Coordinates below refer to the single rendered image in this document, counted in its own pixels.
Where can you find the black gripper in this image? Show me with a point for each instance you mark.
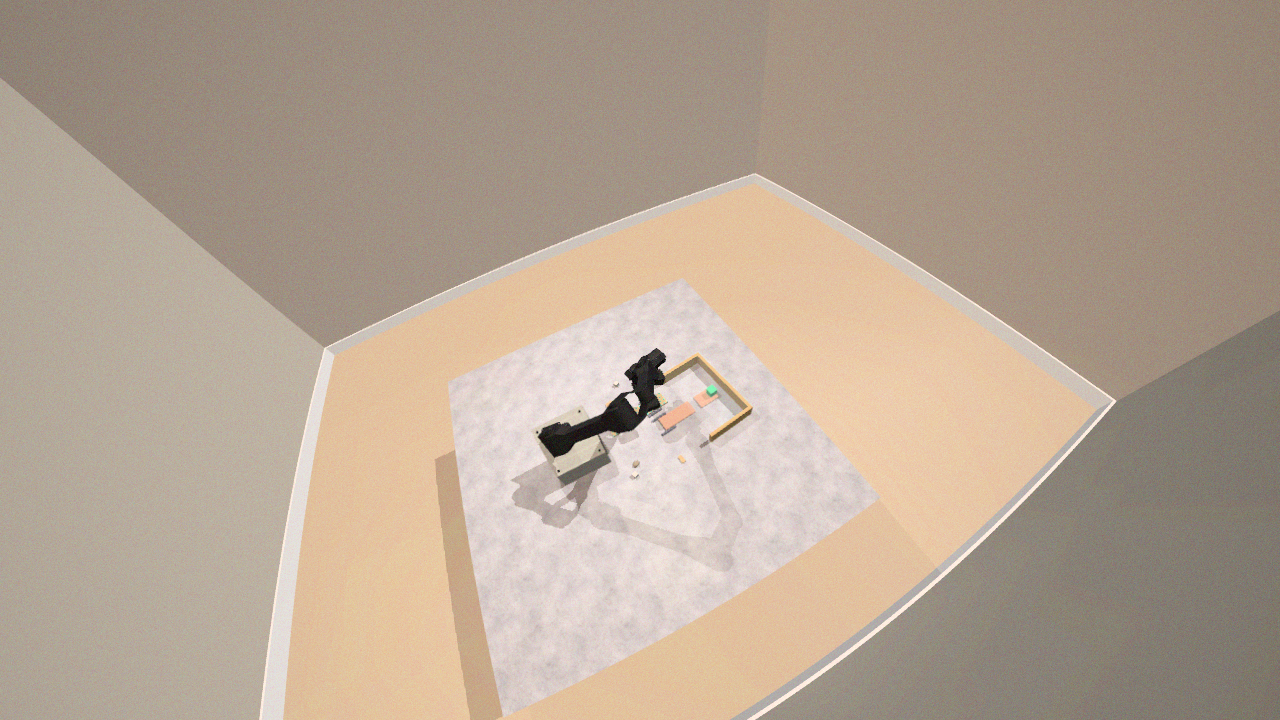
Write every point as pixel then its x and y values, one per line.
pixel 654 405

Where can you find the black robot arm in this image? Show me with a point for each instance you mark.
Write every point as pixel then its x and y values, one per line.
pixel 619 415

